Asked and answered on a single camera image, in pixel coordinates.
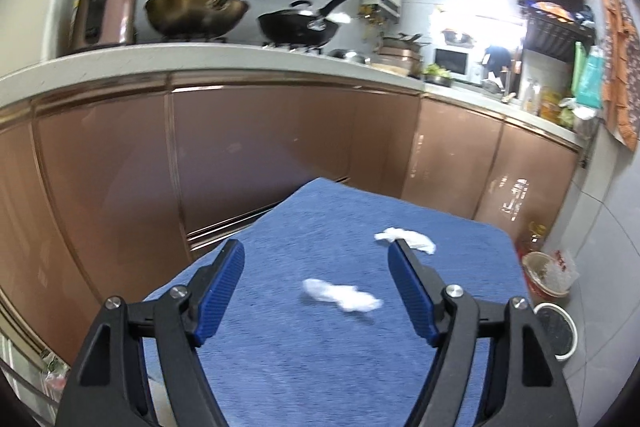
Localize brown kitchen cabinet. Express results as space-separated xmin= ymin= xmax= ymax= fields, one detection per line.
xmin=0 ymin=42 xmax=594 ymax=370

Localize blue cloth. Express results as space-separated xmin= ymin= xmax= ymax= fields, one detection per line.
xmin=140 ymin=177 xmax=532 ymax=427

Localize stacked cooking pots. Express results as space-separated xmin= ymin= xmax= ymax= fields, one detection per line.
xmin=372 ymin=32 xmax=427 ymax=76

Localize teal plastic bag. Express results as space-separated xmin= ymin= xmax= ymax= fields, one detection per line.
xmin=577 ymin=47 xmax=606 ymax=109

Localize white tissue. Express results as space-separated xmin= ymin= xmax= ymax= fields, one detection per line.
xmin=301 ymin=278 xmax=385 ymax=314
xmin=374 ymin=227 xmax=437 ymax=255

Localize steel bowl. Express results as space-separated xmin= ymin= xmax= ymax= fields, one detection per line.
xmin=327 ymin=48 xmax=371 ymax=64

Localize yellow oil bottles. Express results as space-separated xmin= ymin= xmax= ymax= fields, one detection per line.
xmin=537 ymin=90 xmax=566 ymax=124

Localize green plastic bag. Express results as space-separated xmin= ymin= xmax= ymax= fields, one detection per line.
xmin=570 ymin=42 xmax=587 ymax=98

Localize black frying pan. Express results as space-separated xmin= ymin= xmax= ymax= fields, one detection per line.
xmin=256 ymin=0 xmax=355 ymax=48

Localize white bin with black liner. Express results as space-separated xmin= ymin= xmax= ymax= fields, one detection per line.
xmin=532 ymin=302 xmax=579 ymax=362

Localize black storage rack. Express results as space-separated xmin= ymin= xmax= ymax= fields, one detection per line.
xmin=517 ymin=0 xmax=597 ymax=64

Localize orange patterned apron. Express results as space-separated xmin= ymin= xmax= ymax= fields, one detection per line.
xmin=597 ymin=0 xmax=640 ymax=153

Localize clear plastic egg tray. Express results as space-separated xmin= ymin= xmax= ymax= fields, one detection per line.
xmin=547 ymin=249 xmax=580 ymax=293

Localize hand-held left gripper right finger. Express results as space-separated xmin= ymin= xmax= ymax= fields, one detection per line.
xmin=387 ymin=238 xmax=580 ymax=427

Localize green leafy vegetables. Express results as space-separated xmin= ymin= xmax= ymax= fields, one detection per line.
xmin=422 ymin=63 xmax=454 ymax=87

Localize yellow cooking oil bottle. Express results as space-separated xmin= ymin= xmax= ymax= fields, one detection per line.
xmin=517 ymin=221 xmax=549 ymax=258

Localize dark blue garment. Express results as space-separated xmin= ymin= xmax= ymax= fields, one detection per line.
xmin=482 ymin=46 xmax=514 ymax=83

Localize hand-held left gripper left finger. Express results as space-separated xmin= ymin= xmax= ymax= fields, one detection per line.
xmin=54 ymin=238 xmax=247 ymax=427

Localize white microwave oven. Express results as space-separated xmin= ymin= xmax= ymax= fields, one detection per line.
xmin=432 ymin=46 xmax=474 ymax=83

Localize rose gold cylinder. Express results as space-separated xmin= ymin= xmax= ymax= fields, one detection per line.
xmin=99 ymin=0 xmax=144 ymax=46

